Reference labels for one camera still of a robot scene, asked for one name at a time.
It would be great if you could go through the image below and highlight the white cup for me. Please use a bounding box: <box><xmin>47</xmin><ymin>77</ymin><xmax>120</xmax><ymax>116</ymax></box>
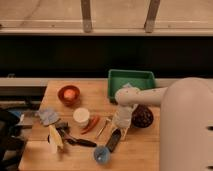
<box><xmin>73</xmin><ymin>108</ymin><xmax>90</xmax><ymax>127</ymax></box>

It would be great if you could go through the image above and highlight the red chili pepper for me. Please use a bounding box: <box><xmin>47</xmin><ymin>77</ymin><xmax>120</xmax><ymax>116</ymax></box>
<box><xmin>81</xmin><ymin>115</ymin><xmax>100</xmax><ymax>134</ymax></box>

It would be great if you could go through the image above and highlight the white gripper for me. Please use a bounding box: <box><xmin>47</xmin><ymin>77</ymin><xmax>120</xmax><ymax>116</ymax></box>
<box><xmin>110</xmin><ymin>105</ymin><xmax>133</xmax><ymax>140</ymax></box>

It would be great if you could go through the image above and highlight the dark brown bowl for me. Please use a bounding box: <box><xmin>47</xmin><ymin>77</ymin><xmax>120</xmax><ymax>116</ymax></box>
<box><xmin>131</xmin><ymin>105</ymin><xmax>154</xmax><ymax>128</ymax></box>

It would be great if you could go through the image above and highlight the black eraser block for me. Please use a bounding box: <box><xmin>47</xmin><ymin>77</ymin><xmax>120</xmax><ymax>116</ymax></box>
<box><xmin>106</xmin><ymin>129</ymin><xmax>121</xmax><ymax>152</ymax></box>

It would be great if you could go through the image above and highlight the black chair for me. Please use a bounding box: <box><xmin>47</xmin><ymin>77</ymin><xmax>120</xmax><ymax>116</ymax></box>
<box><xmin>0</xmin><ymin>108</ymin><xmax>24</xmax><ymax>171</ymax></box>

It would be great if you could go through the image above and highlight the green plastic tray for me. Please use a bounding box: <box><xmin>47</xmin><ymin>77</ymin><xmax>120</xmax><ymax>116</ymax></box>
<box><xmin>108</xmin><ymin>69</ymin><xmax>156</xmax><ymax>103</ymax></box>

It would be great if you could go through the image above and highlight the blue small cup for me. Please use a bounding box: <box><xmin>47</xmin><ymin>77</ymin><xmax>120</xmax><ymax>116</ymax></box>
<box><xmin>93</xmin><ymin>146</ymin><xmax>110</xmax><ymax>164</ymax></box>

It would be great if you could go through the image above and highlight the metal spoon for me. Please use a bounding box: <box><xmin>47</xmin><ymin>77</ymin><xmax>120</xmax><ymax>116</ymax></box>
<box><xmin>95</xmin><ymin>117</ymin><xmax>111</xmax><ymax>139</ymax></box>

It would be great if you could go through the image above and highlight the blue grey cloth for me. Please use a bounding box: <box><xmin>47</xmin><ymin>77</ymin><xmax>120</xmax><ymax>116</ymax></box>
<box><xmin>37</xmin><ymin>108</ymin><xmax>60</xmax><ymax>126</ymax></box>

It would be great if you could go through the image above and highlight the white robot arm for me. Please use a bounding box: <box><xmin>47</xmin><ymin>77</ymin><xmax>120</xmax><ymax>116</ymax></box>
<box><xmin>113</xmin><ymin>77</ymin><xmax>213</xmax><ymax>171</ymax></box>

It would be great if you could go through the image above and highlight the black handled brush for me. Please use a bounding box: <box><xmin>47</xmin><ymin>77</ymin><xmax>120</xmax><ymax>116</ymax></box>
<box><xmin>55</xmin><ymin>122</ymin><xmax>97</xmax><ymax>147</ymax></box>

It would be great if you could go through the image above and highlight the orange ball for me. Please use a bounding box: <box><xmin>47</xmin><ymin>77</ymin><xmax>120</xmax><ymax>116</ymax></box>
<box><xmin>64</xmin><ymin>89</ymin><xmax>75</xmax><ymax>100</ymax></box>

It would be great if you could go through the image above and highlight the red bowl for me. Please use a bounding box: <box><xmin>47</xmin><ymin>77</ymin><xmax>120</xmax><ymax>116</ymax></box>
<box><xmin>58</xmin><ymin>85</ymin><xmax>80</xmax><ymax>106</ymax></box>

